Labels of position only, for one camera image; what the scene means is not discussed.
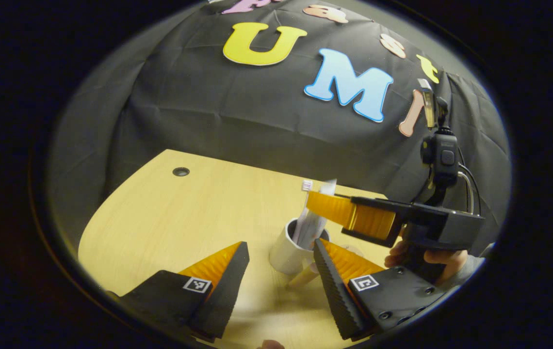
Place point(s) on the white toothpaste tube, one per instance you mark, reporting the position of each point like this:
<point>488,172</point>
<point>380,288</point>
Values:
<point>313,228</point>

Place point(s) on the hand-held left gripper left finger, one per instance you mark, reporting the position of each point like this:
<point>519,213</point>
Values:
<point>225,291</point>

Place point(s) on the white toothbrush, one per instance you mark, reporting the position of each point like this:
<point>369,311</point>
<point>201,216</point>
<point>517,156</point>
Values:
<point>307,185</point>

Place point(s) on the black desk grommet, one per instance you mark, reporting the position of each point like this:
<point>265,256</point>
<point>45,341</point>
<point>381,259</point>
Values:
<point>181,171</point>

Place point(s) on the light wooden desktop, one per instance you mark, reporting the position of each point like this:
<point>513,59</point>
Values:
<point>170,218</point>

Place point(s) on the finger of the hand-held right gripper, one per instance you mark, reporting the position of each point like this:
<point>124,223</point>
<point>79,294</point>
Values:
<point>368,218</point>

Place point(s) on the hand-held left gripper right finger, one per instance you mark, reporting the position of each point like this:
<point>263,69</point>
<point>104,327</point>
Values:
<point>334,291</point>

